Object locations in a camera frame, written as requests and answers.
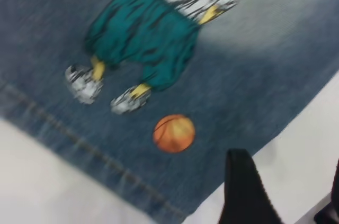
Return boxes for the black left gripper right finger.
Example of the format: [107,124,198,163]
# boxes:
[314,157,339,224]

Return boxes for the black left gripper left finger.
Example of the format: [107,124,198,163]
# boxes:
[217,148,281,224]

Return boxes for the white tablecloth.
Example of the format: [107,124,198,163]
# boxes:
[0,73,339,224]

